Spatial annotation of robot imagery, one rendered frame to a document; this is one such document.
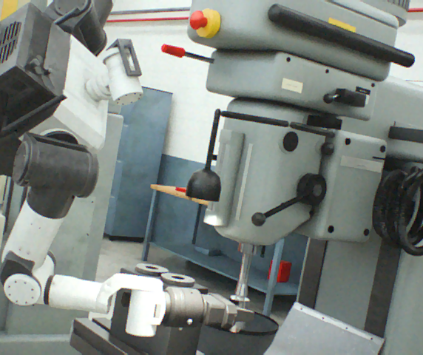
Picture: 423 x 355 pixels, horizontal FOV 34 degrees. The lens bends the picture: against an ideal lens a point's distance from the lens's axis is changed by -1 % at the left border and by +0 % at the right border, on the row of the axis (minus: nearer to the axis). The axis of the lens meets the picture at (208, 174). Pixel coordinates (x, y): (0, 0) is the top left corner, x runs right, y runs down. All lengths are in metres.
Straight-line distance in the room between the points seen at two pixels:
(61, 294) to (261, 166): 0.51
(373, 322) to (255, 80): 0.72
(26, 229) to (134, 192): 7.51
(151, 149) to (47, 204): 7.60
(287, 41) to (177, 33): 8.10
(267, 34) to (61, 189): 0.51
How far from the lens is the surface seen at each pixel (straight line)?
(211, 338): 3.52
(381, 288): 1.83
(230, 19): 1.44
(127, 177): 8.87
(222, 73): 1.58
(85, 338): 2.02
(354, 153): 1.65
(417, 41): 6.72
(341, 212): 1.64
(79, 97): 1.51
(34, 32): 1.50
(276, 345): 2.00
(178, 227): 8.84
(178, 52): 1.54
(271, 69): 1.46
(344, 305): 1.91
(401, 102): 1.78
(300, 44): 1.48
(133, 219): 9.03
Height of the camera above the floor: 1.53
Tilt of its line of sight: 3 degrees down
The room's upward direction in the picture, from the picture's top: 10 degrees clockwise
